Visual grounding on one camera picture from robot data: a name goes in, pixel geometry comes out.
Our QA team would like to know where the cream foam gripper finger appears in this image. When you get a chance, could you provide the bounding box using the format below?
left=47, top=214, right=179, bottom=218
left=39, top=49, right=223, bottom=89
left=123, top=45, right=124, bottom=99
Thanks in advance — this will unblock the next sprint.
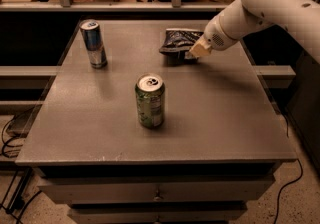
left=189, top=36, right=212, bottom=57

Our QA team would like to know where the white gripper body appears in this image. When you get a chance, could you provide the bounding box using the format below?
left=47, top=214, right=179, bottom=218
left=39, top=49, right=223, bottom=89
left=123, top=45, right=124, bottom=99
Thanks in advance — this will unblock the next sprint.
left=204, top=16, right=237, bottom=51

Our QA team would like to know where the blue chip bag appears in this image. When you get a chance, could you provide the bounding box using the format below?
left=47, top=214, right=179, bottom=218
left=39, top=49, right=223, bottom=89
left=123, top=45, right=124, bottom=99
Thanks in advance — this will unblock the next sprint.
left=159, top=28, right=203, bottom=66

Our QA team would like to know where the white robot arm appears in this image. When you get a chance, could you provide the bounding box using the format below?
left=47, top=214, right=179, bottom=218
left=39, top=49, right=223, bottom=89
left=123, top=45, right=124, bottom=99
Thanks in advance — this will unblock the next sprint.
left=190, top=0, right=320, bottom=62

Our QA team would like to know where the green soda can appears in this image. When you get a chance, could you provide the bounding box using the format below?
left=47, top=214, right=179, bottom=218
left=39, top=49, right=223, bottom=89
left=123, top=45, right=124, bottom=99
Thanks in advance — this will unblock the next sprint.
left=135, top=73, right=165, bottom=129

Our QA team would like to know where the blue silver energy drink can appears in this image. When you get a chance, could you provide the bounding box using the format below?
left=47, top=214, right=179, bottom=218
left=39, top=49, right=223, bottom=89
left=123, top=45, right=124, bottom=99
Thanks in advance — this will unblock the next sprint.
left=80, top=19, right=107, bottom=69

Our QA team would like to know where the grey drawer cabinet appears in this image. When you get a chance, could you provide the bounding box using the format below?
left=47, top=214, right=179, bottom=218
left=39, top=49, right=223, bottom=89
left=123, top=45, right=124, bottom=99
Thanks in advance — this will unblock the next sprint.
left=17, top=21, right=296, bottom=224

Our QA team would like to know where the upper drawer with knob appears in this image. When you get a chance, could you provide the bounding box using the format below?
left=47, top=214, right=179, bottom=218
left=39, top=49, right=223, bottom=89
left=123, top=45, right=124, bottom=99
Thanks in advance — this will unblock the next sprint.
left=38, top=176, right=275, bottom=205

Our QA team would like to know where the lower drawer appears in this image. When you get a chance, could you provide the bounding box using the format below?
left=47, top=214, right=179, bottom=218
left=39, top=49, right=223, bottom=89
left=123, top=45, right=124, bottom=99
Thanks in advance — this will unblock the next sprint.
left=68, top=208, right=245, bottom=224

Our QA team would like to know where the dark device on floor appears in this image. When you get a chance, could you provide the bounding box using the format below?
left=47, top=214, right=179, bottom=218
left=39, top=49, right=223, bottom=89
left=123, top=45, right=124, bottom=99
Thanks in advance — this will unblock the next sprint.
left=6, top=109, right=37, bottom=138

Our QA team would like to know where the black floor cable right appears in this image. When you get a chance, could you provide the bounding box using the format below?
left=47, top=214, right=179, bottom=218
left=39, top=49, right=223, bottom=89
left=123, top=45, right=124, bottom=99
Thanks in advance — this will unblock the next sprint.
left=272, top=114, right=304, bottom=224

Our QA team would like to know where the black cables left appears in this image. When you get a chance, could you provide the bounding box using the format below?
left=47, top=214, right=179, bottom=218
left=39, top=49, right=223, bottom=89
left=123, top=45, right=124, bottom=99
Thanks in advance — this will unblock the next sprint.
left=0, top=107, right=43, bottom=224

